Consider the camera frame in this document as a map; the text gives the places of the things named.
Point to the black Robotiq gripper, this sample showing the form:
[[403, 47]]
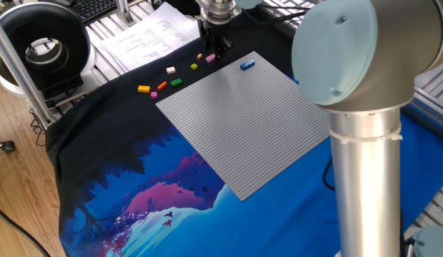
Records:
[[216, 34]]

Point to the large pink Lego brick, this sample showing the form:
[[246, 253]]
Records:
[[210, 58]]

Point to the blue Lego brick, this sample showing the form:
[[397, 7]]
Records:
[[247, 64]]

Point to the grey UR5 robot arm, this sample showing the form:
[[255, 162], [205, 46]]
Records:
[[368, 107]]

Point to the lime green Lego brick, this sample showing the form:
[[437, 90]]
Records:
[[194, 66]]

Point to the white Lego brick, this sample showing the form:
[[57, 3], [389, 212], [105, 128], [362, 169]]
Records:
[[170, 70]]

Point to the dark green Lego brick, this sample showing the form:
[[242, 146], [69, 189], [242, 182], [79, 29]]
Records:
[[176, 83]]

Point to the orange Lego brick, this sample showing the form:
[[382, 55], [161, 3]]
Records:
[[162, 85]]

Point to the small magenta Lego brick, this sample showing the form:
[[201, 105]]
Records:
[[154, 95]]

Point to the grey Lego baseplate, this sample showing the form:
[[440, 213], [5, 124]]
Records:
[[243, 125]]

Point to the yellow Lego brick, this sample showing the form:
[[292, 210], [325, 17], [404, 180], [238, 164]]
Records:
[[143, 89]]

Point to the printed paper sheet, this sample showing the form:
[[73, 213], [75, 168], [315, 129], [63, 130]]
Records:
[[153, 39]]

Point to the black keyboard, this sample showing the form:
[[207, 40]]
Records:
[[93, 9]]

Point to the blue mountain landscape cloth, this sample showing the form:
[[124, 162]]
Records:
[[278, 221]]

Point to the black round fan housing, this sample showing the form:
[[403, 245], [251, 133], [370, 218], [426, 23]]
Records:
[[14, 32]]

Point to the black caster wheel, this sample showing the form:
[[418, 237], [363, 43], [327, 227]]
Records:
[[7, 146]]

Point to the aluminium frame post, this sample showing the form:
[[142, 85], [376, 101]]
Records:
[[21, 75]]

